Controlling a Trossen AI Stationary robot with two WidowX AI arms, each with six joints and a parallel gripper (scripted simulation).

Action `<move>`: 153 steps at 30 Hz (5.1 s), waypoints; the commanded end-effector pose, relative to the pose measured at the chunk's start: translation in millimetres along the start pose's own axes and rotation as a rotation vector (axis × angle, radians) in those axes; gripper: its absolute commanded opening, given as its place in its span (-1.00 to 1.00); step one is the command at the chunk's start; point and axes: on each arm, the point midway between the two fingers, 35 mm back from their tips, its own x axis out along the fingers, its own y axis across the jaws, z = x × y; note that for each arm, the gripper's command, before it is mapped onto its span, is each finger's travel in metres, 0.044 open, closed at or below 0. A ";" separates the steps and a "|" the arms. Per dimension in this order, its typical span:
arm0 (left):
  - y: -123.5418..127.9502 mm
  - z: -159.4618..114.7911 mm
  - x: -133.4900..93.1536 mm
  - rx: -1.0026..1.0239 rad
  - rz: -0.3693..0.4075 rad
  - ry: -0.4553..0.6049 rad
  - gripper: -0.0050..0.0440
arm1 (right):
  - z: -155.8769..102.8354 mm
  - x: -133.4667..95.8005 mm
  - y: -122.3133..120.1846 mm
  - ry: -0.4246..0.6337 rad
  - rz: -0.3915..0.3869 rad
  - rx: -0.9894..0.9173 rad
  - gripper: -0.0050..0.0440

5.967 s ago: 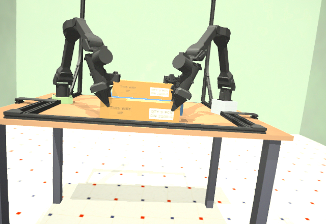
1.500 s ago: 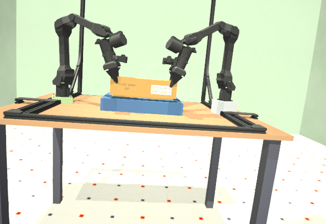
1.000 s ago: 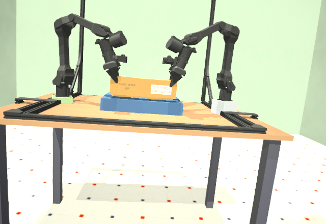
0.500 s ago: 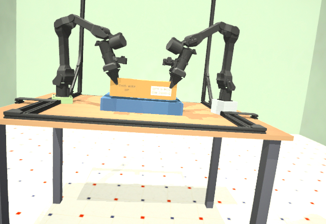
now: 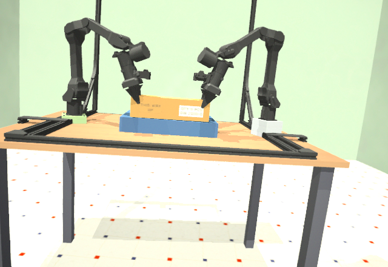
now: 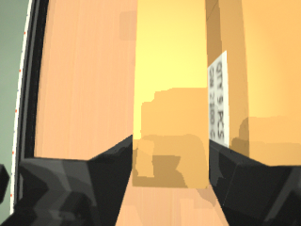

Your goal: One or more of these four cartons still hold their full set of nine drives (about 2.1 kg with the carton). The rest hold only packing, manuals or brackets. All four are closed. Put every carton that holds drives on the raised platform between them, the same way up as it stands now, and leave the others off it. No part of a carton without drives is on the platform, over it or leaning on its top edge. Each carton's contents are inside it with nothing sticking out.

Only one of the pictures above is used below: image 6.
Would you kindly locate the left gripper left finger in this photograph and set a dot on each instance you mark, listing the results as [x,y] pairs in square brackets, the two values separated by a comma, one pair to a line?
[104,181]

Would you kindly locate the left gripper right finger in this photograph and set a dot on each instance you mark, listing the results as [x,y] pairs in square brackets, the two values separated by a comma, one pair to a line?
[249,192]

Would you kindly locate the tan cardboard box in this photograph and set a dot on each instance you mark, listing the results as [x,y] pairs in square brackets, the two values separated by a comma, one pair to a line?
[171,120]
[254,78]

